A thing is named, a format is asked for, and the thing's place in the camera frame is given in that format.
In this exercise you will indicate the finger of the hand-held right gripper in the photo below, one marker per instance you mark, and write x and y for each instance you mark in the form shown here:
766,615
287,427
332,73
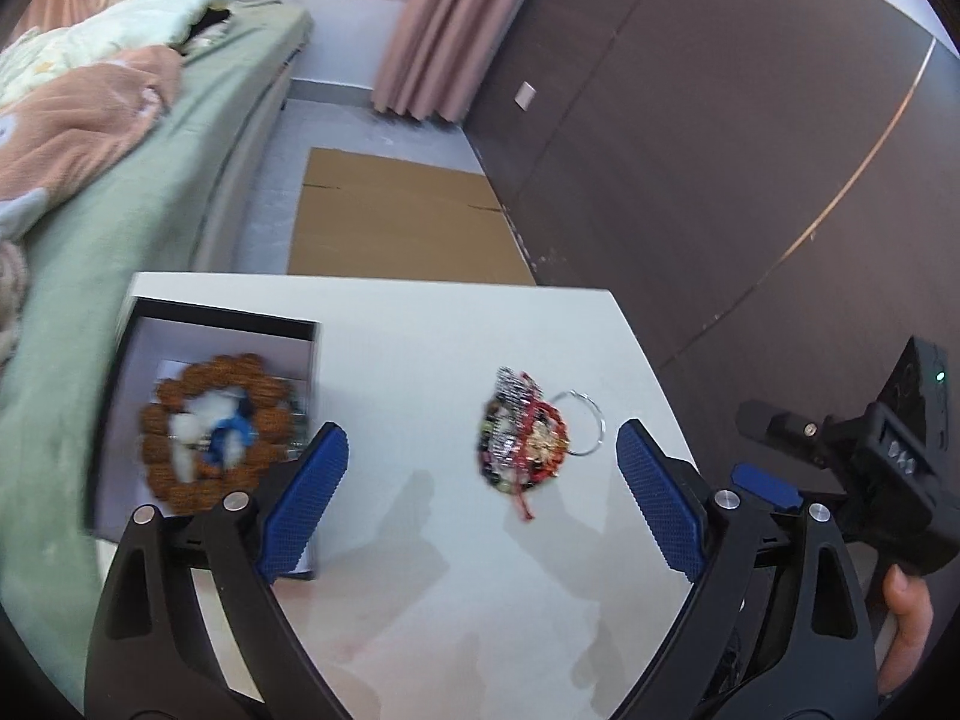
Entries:
765,484
780,427

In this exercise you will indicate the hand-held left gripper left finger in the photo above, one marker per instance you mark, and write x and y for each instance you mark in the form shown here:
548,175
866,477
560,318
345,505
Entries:
304,495

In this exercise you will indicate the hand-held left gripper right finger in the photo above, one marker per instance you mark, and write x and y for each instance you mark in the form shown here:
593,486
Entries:
660,495

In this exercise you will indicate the silver hoop bangle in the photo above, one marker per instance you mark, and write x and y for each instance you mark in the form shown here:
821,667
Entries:
601,420

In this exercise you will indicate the black jewelry box white lining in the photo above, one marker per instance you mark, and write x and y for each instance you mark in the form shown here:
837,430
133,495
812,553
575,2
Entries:
142,345

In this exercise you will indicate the person's right hand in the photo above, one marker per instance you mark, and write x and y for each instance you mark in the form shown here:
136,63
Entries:
911,622

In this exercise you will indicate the white and blue ornament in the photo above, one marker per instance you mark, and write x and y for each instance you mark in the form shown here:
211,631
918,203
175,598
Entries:
202,420

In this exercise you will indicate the flat cardboard sheet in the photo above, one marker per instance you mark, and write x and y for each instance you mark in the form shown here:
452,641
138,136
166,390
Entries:
405,217

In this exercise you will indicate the bed with green sheet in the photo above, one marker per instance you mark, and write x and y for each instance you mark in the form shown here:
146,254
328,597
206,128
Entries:
127,225

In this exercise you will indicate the pink printed fleece blanket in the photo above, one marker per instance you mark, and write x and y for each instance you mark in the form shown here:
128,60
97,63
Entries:
90,112

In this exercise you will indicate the pale green quilt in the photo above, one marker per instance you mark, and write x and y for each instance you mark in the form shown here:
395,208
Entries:
112,26

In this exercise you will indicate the white wall socket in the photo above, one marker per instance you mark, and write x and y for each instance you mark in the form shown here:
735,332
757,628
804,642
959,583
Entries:
526,94

